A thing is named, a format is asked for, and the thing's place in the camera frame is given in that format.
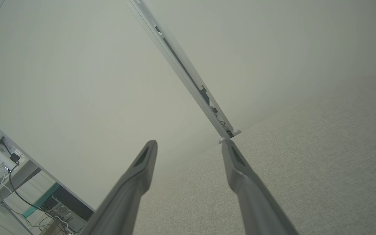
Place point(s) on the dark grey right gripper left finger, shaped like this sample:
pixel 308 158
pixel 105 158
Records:
pixel 126 195

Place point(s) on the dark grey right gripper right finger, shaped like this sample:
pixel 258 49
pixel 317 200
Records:
pixel 253 199

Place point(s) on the black computer tower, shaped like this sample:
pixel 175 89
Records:
pixel 73 204

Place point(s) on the teal strip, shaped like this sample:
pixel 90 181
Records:
pixel 41 199

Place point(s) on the white desk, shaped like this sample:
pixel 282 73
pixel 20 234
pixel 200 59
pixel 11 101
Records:
pixel 24 169

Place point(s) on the black power adapter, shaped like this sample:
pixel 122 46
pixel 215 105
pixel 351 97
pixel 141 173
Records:
pixel 14 157

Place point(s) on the grey metal partition post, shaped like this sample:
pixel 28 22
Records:
pixel 180 62

